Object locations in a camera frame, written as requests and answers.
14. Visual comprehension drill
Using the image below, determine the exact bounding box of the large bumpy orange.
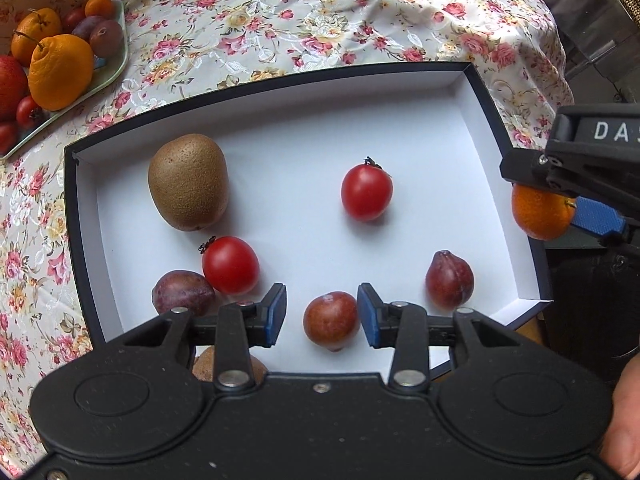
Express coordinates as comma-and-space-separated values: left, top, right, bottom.
28, 34, 95, 112

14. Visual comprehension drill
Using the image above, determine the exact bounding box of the cherry tomato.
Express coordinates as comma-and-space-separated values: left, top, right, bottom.
0, 120, 21, 156
16, 95, 46, 131
341, 157, 394, 222
199, 236, 260, 296

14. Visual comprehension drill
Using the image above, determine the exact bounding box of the red apple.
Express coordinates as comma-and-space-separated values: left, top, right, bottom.
0, 55, 29, 122

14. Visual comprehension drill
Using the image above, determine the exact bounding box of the dark purple plum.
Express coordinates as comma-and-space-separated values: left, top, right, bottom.
151, 270, 217, 317

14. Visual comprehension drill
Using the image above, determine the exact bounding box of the dark red plum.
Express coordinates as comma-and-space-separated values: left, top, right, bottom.
61, 7, 87, 34

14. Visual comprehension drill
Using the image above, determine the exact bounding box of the dark furniture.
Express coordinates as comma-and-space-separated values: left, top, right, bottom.
520, 0, 640, 106

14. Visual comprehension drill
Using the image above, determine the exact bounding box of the red purple plum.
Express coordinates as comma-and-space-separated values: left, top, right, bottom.
425, 250, 475, 311

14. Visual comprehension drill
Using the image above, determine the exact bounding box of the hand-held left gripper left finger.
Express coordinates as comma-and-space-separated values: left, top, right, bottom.
122, 282, 288, 392

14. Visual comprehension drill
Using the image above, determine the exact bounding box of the plum on plate right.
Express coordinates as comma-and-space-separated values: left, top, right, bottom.
90, 20, 124, 59

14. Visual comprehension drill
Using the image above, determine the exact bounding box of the white box with dark rim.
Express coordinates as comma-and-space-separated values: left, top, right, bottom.
63, 62, 555, 381

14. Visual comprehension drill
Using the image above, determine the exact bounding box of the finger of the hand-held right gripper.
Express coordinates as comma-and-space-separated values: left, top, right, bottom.
501, 148, 638, 197
573, 196, 630, 248

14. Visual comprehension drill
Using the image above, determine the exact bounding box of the person's right hand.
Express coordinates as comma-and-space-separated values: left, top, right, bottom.
599, 357, 640, 467

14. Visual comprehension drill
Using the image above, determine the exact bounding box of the pale green plate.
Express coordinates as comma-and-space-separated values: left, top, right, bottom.
0, 0, 129, 158

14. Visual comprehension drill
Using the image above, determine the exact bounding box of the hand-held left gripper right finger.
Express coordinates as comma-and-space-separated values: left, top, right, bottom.
356, 282, 523, 392

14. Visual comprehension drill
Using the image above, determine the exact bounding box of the floral tablecloth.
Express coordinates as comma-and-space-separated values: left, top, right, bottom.
0, 0, 576, 476

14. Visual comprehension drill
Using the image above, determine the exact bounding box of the brown kiwi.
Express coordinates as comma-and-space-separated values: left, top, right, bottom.
191, 345, 268, 383
148, 133, 230, 232

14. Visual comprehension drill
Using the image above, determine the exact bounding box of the round orange with stem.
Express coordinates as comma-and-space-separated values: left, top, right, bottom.
11, 7, 63, 67

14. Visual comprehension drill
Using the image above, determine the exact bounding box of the red brown plum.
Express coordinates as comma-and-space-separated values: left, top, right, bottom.
303, 291, 360, 352

